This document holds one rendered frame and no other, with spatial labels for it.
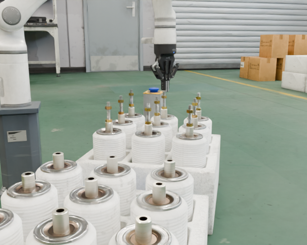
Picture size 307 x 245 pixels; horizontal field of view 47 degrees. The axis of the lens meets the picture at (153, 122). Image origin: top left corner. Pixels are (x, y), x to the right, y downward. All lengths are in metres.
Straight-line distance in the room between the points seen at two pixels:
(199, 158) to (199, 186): 0.08
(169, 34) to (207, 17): 5.46
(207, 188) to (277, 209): 0.32
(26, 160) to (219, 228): 0.66
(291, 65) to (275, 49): 0.81
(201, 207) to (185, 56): 5.80
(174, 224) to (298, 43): 4.66
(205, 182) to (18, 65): 0.69
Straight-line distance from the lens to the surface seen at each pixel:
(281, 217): 1.14
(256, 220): 1.10
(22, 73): 1.21
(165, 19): 1.16
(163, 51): 1.16
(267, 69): 4.87
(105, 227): 0.61
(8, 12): 1.19
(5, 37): 1.26
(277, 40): 4.91
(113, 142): 1.00
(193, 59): 6.53
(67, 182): 0.74
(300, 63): 4.03
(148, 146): 0.96
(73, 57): 6.17
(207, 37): 6.61
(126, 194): 0.71
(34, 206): 0.64
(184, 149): 0.94
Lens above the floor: 0.51
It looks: 13 degrees down
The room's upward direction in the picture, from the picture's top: straight up
